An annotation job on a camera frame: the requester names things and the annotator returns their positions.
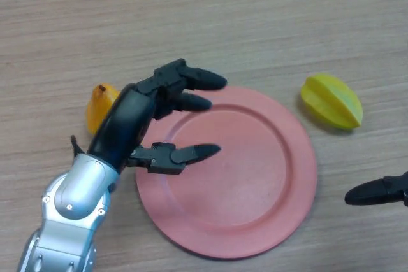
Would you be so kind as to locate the yellow pear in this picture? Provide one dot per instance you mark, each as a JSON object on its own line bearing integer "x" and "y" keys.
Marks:
{"x": 99, "y": 109}

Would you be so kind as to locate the yellow-green starfruit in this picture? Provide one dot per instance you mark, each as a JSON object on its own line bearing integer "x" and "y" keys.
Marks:
{"x": 333, "y": 101}

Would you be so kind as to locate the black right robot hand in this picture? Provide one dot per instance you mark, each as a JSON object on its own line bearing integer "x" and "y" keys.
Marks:
{"x": 376, "y": 190}

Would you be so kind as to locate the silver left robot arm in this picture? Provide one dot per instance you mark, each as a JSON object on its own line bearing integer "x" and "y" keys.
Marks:
{"x": 73, "y": 195}

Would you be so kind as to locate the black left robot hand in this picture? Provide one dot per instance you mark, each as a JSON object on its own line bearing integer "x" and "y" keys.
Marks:
{"x": 127, "y": 119}

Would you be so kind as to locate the pink round plate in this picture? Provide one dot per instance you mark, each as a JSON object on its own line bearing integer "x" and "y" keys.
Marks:
{"x": 242, "y": 186}

